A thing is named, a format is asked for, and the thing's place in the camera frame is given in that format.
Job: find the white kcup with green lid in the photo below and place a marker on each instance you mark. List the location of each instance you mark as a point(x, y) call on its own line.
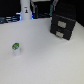
point(16, 48)

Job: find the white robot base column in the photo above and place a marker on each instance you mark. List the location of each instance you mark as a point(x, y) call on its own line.
point(26, 13)

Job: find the black kcup holder drawer box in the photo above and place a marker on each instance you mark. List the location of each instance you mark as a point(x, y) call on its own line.
point(63, 20)

